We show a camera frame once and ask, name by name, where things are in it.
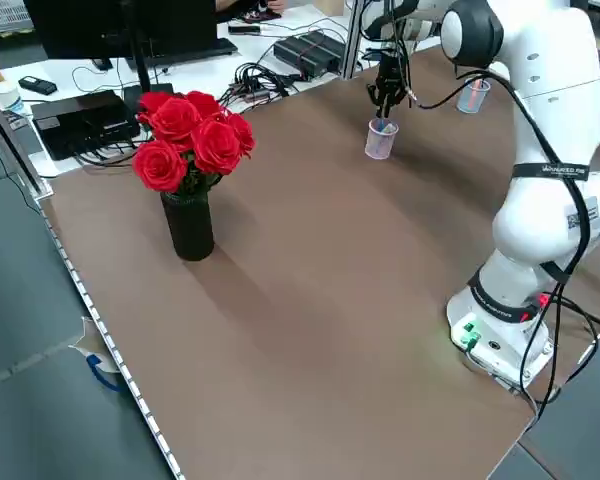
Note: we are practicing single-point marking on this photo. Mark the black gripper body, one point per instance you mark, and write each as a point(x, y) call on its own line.
point(391, 75)

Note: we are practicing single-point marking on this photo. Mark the blue pen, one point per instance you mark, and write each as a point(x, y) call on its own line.
point(381, 135)

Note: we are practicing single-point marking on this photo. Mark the orange pencil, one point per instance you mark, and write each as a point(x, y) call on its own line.
point(476, 90)

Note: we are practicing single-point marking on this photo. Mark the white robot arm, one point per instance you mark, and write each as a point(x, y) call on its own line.
point(555, 60)

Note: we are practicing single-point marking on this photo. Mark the pink translucent cup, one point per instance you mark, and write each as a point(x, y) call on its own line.
point(378, 147)

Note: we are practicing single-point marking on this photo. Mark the blue translucent cup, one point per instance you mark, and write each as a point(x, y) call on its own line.
point(467, 105)

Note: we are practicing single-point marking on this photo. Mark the white paper cup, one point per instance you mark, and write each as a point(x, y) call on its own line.
point(6, 97)

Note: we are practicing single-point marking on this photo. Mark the dark finned electronics box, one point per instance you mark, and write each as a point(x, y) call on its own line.
point(307, 52)

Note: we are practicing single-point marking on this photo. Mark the cardboard box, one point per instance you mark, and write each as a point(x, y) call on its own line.
point(330, 7)

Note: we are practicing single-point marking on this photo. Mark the person's hand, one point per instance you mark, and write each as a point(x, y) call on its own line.
point(276, 4)

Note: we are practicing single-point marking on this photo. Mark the black phone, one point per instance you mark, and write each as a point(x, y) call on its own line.
point(244, 29)

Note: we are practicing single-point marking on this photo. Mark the red rose bouquet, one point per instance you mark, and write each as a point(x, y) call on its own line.
point(200, 135)

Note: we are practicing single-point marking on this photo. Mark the black cylindrical vase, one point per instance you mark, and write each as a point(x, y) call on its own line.
point(190, 230)

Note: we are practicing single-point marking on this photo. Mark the black monitor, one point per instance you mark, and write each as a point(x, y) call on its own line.
point(120, 25)

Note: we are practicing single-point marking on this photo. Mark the black handheld device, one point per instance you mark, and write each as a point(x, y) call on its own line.
point(37, 85)

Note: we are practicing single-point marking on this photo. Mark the white plastic basket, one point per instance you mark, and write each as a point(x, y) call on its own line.
point(5, 10)

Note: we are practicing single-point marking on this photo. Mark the aluminium frame post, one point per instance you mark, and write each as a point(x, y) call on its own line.
point(352, 40)

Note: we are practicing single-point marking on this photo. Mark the aluminium frame rail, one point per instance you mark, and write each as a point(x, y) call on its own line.
point(15, 150)

